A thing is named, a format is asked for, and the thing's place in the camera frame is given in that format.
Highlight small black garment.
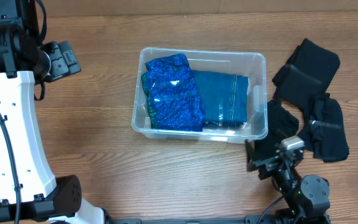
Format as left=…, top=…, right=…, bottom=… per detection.
left=254, top=100, right=299, bottom=160

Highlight blue denim jeans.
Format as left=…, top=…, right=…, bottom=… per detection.
left=193, top=70, right=249, bottom=128

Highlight sparkly blue sequin garment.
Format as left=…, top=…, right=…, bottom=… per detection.
left=141, top=54, right=205, bottom=132

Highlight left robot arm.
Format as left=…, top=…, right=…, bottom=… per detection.
left=0, top=0, right=111, bottom=224

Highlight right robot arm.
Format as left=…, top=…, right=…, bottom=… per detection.
left=244, top=136, right=331, bottom=224

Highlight crumpled black taped garment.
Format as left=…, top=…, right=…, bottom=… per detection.
left=298, top=93, right=349, bottom=162

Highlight clear plastic storage bin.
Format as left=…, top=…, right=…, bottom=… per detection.
left=132, top=47, right=268, bottom=144

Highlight large folded black garment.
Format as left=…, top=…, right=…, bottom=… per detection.
left=272, top=39, right=341, bottom=110

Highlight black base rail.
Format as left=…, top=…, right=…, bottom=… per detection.
left=107, top=215, right=260, bottom=224

